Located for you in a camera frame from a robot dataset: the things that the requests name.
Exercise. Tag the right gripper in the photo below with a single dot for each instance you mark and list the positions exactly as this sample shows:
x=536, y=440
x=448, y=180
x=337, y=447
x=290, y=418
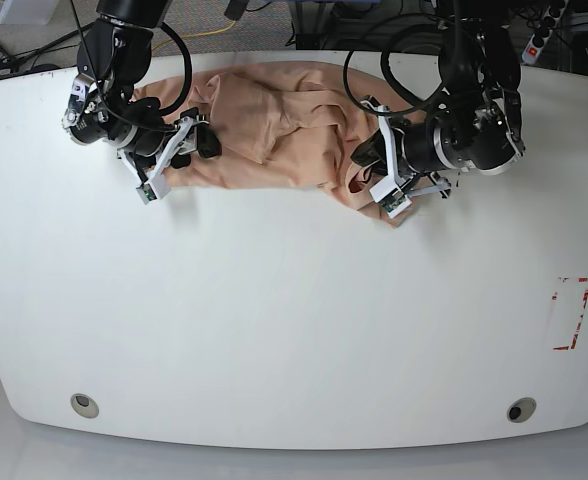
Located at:
x=143, y=145

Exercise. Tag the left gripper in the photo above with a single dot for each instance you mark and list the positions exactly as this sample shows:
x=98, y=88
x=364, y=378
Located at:
x=414, y=146

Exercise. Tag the peach T-shirt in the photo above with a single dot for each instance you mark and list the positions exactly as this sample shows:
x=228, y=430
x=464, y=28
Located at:
x=288, y=125

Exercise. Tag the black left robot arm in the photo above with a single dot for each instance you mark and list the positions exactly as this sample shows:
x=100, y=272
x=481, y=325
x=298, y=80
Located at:
x=473, y=119

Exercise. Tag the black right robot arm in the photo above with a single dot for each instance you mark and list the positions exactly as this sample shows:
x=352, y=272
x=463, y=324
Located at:
x=114, y=55

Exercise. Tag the black tripod stand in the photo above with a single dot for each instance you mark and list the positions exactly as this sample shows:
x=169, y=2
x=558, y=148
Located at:
x=12, y=62

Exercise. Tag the white power strip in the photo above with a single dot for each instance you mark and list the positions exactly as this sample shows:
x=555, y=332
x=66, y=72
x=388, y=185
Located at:
x=549, y=22

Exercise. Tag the translucent plastic storage box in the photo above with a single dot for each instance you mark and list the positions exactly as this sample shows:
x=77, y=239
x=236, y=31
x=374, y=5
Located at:
x=26, y=12

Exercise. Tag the red tape rectangle marking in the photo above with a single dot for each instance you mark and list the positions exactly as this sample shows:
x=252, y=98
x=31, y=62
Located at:
x=566, y=314

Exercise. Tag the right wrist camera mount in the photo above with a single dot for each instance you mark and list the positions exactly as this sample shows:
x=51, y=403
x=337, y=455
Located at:
x=152, y=184

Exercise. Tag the left table cable grommet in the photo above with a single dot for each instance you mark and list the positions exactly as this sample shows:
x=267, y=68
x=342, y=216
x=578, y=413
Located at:
x=84, y=406

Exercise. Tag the table cable grommet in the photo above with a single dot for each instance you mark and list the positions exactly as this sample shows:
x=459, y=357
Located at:
x=521, y=410
x=84, y=406

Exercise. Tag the right table cable grommet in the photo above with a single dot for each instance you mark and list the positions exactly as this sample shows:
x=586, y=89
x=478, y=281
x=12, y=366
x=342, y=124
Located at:
x=521, y=410

